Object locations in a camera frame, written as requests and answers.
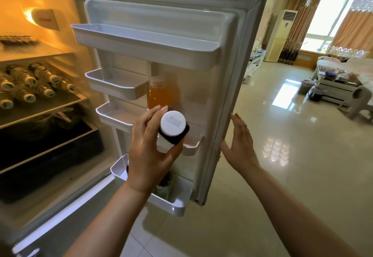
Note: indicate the black crisper drawer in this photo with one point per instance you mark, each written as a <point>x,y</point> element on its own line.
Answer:
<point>43,172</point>

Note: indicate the white coffee table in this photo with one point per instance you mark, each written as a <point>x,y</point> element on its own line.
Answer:
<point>338,89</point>

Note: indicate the row of green-capped bottles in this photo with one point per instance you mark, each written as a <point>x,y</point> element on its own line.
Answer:
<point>23,76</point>

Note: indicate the person's right hand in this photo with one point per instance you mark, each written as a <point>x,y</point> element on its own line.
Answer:
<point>242,152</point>

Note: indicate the person's left forearm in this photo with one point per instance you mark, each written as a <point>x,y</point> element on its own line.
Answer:
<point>110,227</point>

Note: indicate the green bottle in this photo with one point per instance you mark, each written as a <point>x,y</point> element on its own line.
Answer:
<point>163,188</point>

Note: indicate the person's right forearm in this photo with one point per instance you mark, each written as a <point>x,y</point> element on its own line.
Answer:
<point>291,216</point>

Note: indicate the grey bin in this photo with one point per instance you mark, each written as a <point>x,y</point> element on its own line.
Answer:
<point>317,93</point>
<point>306,86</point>

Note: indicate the white door shelf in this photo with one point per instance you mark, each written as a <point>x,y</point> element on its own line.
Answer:
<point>177,204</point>
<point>195,147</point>
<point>145,47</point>
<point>116,86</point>
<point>116,117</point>

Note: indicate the brown patterned curtain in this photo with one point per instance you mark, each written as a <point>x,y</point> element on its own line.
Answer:
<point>355,26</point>
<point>300,18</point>

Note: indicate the white plastic stool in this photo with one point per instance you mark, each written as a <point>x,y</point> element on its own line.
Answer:
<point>358,102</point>

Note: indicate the glass refrigerator shelf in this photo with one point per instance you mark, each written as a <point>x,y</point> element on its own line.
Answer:
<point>58,140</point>
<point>29,52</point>
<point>43,111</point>

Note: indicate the dark plastic bag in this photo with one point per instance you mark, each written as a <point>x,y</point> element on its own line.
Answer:
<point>58,120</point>

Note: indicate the white television stand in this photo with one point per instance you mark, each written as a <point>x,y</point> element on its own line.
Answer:
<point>255,64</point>

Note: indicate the white refrigerator door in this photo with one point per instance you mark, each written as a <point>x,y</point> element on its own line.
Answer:
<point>186,12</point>

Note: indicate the orange juice bottle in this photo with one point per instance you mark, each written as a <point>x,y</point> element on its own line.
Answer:
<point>158,96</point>

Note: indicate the person's left hand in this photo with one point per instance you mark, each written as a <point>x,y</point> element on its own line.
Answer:
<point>142,154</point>

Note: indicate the pale sofa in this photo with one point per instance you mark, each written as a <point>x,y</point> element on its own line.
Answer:
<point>361,70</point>

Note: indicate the dark juice bottle white cap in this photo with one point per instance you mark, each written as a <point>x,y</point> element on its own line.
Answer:
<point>182,136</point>

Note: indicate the bright window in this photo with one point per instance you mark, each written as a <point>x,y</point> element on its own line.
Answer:
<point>326,18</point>

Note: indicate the white refrigerator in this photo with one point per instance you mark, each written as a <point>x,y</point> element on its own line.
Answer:
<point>17,9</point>

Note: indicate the white standing air conditioner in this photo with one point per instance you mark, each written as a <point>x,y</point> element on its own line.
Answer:
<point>279,38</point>

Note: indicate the white fridge lamp housing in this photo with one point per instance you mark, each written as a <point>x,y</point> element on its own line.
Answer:
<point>48,19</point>

